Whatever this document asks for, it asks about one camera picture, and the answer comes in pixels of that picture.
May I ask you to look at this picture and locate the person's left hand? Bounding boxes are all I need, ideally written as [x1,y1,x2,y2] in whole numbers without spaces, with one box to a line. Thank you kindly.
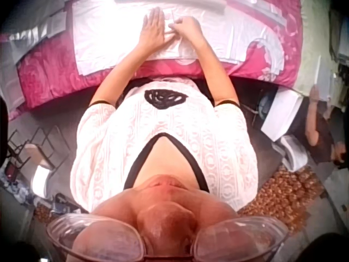
[138,7,175,49]

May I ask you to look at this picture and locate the person's right hand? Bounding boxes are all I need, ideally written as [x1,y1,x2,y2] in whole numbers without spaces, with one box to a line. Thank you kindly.
[167,16,206,47]

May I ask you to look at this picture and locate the large white cloth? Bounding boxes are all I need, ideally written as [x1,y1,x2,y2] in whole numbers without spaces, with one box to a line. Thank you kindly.
[71,0,286,76]

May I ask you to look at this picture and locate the grey fabric strips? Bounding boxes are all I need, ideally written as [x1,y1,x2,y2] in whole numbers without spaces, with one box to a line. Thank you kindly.
[245,0,288,27]

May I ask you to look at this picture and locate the pink floral bedspread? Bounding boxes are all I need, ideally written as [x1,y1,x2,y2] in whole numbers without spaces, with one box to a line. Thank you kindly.
[7,0,304,121]

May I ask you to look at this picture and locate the stack of white fabric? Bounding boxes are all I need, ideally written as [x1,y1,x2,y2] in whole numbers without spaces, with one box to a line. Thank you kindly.
[259,87,311,142]

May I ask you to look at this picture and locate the grey fabric pieces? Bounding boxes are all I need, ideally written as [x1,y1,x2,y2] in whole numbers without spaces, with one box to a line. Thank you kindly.
[7,10,68,65]

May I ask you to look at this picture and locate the white fabric bundle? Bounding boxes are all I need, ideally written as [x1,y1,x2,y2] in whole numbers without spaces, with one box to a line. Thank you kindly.
[276,135,305,173]

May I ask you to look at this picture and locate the brown patterned rug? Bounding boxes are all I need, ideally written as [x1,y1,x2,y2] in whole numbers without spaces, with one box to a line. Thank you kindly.
[237,166,332,238]

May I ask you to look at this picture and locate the white cloth roll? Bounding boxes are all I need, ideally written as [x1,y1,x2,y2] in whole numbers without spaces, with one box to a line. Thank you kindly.
[30,163,55,199]

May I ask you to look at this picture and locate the black metal chair frame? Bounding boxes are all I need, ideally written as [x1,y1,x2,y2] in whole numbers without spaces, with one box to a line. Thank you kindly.
[5,124,65,180]

